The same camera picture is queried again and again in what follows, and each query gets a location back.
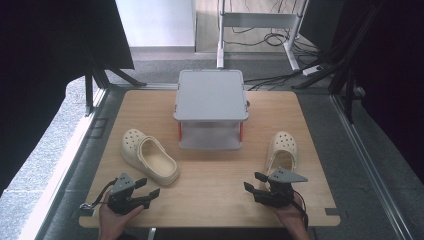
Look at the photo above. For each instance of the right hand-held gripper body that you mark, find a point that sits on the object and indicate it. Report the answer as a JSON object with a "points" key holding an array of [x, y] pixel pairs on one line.
{"points": [[280, 191]]}

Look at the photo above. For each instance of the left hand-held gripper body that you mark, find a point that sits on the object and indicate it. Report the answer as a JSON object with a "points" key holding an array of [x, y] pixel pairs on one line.
{"points": [[121, 186]]}

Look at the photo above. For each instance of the cream clog shoe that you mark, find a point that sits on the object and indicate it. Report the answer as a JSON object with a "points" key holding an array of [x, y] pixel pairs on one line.
{"points": [[156, 163], [283, 143]]}

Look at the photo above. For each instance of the grey two-tier shoe rack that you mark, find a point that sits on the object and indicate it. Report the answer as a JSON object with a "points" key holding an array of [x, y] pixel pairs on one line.
{"points": [[210, 96]]}

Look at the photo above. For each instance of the person's right hand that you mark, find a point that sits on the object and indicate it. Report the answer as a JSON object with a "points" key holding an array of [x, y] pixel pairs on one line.
{"points": [[293, 218]]}

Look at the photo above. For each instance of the person's left hand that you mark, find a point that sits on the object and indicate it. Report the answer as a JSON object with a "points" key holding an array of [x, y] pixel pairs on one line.
{"points": [[111, 223]]}

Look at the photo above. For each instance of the white table leg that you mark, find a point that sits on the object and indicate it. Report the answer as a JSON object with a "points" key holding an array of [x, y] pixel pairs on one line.
{"points": [[152, 234]]}

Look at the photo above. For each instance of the black metal stand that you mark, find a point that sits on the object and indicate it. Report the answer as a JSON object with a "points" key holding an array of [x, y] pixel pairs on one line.
{"points": [[349, 100], [88, 93]]}

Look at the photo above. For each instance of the white power strip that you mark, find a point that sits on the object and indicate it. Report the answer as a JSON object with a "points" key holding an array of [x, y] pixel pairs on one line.
{"points": [[311, 70]]}

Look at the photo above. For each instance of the black curtain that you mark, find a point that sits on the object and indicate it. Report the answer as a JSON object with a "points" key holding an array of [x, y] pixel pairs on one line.
{"points": [[393, 66], [50, 50]]}

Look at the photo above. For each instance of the white metal stand frame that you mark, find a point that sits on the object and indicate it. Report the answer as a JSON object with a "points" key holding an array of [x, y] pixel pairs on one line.
{"points": [[256, 20]]}

